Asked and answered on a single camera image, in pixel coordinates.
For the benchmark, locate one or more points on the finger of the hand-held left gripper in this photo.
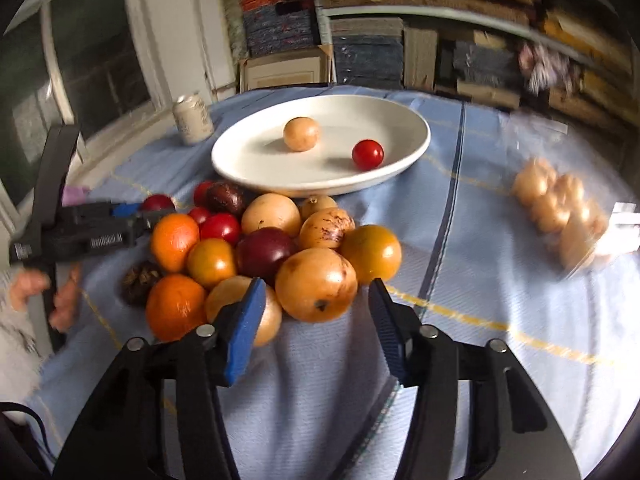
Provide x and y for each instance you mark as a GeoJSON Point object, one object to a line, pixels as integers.
{"type": "Point", "coordinates": [142, 227]}
{"type": "Point", "coordinates": [126, 209]}

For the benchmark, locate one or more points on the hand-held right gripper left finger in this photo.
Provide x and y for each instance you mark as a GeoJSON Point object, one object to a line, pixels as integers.
{"type": "Point", "coordinates": [245, 330]}

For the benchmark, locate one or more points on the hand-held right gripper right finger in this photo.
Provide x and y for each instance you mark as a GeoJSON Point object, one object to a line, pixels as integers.
{"type": "Point", "coordinates": [387, 330]}

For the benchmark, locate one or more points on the dark red tomato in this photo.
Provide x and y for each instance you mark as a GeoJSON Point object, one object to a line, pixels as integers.
{"type": "Point", "coordinates": [159, 202]}

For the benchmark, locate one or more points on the orange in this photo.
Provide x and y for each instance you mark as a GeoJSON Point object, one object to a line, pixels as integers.
{"type": "Point", "coordinates": [175, 306]}
{"type": "Point", "coordinates": [174, 241]}

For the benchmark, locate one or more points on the wrinkled dark passion fruit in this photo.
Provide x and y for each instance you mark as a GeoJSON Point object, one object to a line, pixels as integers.
{"type": "Point", "coordinates": [140, 282]}

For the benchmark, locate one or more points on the red cherry tomato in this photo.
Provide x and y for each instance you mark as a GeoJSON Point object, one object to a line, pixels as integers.
{"type": "Point", "coordinates": [367, 154]}
{"type": "Point", "coordinates": [199, 215]}
{"type": "Point", "coordinates": [220, 228]}
{"type": "Point", "coordinates": [201, 192]}

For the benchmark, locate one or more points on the yellow orange tomato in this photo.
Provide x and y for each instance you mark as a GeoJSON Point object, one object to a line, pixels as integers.
{"type": "Point", "coordinates": [211, 261]}
{"type": "Point", "coordinates": [370, 253]}

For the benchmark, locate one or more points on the dark red plum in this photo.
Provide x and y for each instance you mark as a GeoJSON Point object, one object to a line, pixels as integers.
{"type": "Point", "coordinates": [262, 252]}

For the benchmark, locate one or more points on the large yellow passion fruit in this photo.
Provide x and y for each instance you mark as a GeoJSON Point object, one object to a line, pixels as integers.
{"type": "Point", "coordinates": [316, 285]}

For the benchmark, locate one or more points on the dark purple passion fruit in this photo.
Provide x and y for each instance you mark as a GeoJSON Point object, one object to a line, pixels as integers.
{"type": "Point", "coordinates": [225, 197]}

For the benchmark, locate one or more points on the speckled yellow passion fruit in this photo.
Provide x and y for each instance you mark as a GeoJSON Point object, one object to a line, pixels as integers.
{"type": "Point", "coordinates": [326, 227]}

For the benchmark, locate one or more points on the white oval plate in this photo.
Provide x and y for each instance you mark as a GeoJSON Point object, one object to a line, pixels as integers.
{"type": "Point", "coordinates": [260, 160]}

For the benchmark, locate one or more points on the small tan longan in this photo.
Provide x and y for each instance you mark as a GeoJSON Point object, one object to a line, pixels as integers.
{"type": "Point", "coordinates": [320, 202]}

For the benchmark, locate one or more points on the small tan round fruit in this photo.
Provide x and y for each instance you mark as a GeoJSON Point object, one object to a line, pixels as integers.
{"type": "Point", "coordinates": [301, 134]}

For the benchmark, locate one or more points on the person's left forearm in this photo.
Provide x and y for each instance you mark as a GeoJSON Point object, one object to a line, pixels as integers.
{"type": "Point", "coordinates": [15, 350]}

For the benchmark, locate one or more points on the person's left hand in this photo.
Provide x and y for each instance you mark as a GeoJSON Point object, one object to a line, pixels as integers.
{"type": "Point", "coordinates": [65, 300]}

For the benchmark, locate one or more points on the purple cloth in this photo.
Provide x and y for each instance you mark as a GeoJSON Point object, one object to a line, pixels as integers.
{"type": "Point", "coordinates": [76, 195]}

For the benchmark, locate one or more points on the light blue tablecloth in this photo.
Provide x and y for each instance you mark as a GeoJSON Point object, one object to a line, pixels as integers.
{"type": "Point", "coordinates": [325, 385]}

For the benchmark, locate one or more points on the white beverage can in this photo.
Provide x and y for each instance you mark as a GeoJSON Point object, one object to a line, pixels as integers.
{"type": "Point", "coordinates": [192, 120]}

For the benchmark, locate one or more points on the white framed window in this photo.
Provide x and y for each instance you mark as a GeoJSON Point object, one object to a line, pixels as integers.
{"type": "Point", "coordinates": [95, 50]}

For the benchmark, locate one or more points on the white door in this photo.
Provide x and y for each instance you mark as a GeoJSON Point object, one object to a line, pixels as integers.
{"type": "Point", "coordinates": [185, 30]}

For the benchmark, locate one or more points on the clear bag of tan produce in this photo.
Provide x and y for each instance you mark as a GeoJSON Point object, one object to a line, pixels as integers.
{"type": "Point", "coordinates": [550, 200]}

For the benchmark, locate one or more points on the cardboard box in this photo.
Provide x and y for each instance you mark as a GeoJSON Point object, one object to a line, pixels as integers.
{"type": "Point", "coordinates": [285, 72]}

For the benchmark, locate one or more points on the stack of blue patterned cloths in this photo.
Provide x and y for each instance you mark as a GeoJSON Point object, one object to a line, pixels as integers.
{"type": "Point", "coordinates": [367, 55]}
{"type": "Point", "coordinates": [280, 25]}

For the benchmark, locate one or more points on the pink plastic bag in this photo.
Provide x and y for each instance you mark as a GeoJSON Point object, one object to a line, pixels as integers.
{"type": "Point", "coordinates": [547, 67]}

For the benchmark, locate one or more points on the white metal shelf rack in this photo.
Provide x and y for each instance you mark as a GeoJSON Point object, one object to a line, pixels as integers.
{"type": "Point", "coordinates": [400, 11]}

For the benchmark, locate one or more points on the stack of yellow woven mats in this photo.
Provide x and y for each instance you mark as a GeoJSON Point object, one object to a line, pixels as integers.
{"type": "Point", "coordinates": [590, 80]}

